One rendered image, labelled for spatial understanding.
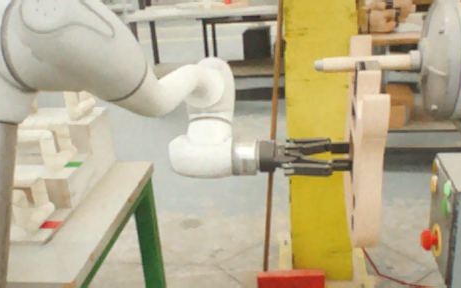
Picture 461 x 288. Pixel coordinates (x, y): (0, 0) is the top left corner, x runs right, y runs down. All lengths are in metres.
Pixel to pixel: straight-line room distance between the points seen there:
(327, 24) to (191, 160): 1.04
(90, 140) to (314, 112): 1.02
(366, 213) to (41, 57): 0.68
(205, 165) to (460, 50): 0.57
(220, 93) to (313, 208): 1.22
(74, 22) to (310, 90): 1.54
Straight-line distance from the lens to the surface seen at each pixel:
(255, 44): 6.02
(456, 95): 1.12
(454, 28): 1.11
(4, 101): 0.77
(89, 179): 1.43
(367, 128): 0.99
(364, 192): 1.06
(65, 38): 0.67
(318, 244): 2.41
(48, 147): 1.33
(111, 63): 0.71
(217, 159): 1.17
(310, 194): 2.29
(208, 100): 1.18
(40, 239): 1.24
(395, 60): 1.19
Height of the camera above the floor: 1.53
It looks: 22 degrees down
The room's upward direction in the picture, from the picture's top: 5 degrees counter-clockwise
